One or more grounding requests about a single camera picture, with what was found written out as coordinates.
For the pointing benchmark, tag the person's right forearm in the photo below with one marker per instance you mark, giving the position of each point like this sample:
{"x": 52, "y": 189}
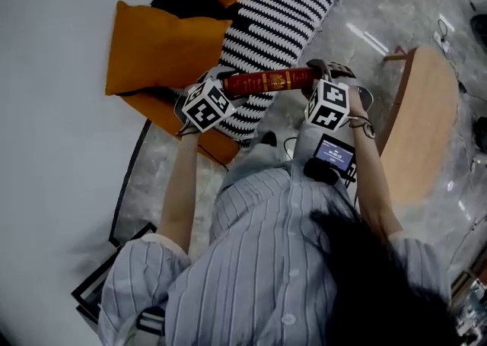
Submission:
{"x": 374, "y": 185}

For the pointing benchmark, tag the dark striped knit cuff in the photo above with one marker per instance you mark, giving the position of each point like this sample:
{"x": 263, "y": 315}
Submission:
{"x": 152, "y": 321}

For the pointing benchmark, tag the black round object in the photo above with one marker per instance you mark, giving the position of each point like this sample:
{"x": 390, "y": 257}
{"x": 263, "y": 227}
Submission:
{"x": 481, "y": 129}

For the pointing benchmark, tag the orange and black sofa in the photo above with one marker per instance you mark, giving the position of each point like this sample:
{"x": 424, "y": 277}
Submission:
{"x": 179, "y": 118}

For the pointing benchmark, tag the oval wooden table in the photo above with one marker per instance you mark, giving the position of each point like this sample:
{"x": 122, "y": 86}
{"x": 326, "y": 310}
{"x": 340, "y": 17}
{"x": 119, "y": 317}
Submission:
{"x": 422, "y": 124}

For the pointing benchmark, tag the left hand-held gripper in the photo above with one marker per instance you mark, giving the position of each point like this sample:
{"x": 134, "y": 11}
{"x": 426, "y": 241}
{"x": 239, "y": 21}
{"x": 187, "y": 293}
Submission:
{"x": 207, "y": 108}

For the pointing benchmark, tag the person's striped shirt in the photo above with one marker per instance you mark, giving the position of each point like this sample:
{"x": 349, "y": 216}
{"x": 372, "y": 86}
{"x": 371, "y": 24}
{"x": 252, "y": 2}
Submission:
{"x": 258, "y": 261}

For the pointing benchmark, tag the black glass cabinet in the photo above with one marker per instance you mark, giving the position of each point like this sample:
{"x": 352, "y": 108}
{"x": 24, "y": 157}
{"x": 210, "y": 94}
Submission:
{"x": 99, "y": 283}

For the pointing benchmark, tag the small screen device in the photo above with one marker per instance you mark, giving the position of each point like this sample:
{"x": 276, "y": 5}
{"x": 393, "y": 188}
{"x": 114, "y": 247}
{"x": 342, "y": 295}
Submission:
{"x": 335, "y": 152}

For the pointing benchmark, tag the person's left forearm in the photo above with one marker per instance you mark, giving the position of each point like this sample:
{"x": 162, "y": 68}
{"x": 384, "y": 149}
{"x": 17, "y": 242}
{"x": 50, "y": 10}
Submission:
{"x": 177, "y": 192}

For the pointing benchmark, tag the red book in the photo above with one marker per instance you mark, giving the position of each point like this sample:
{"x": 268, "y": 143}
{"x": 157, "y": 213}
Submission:
{"x": 266, "y": 81}

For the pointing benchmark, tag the black and white striped blanket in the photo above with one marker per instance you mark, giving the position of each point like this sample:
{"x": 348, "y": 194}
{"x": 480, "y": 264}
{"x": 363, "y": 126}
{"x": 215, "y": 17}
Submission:
{"x": 277, "y": 25}

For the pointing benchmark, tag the person's light trousers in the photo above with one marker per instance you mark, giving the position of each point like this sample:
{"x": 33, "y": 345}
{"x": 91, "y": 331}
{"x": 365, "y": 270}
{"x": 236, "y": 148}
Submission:
{"x": 266, "y": 154}

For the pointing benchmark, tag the black bin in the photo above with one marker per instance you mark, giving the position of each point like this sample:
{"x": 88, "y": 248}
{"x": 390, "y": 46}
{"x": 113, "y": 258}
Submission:
{"x": 480, "y": 30}

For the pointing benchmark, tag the white power strip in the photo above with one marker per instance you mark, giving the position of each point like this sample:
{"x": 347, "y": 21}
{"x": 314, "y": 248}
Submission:
{"x": 442, "y": 41}

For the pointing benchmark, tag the black wrist band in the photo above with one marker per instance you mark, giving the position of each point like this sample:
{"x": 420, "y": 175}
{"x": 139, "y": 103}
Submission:
{"x": 361, "y": 126}
{"x": 188, "y": 131}

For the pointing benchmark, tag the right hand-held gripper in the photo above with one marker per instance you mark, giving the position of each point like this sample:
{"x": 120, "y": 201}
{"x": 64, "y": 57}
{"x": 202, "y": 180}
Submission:
{"x": 329, "y": 105}

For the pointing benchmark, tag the person's black shoe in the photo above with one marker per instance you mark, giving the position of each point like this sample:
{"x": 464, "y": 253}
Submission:
{"x": 269, "y": 138}

